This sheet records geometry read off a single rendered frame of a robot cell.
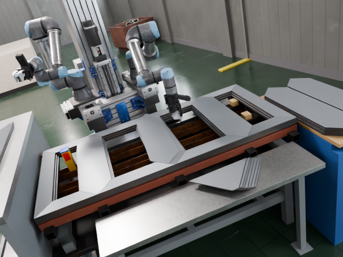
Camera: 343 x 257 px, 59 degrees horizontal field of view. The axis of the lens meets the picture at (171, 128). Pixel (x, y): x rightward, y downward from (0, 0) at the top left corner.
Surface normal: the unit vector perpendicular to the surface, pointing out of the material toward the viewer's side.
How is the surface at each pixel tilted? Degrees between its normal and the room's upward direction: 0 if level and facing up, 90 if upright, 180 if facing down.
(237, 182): 0
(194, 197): 0
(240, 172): 0
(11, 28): 90
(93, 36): 90
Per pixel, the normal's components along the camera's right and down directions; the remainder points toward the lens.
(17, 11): 0.43, 0.34
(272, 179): -0.22, -0.85
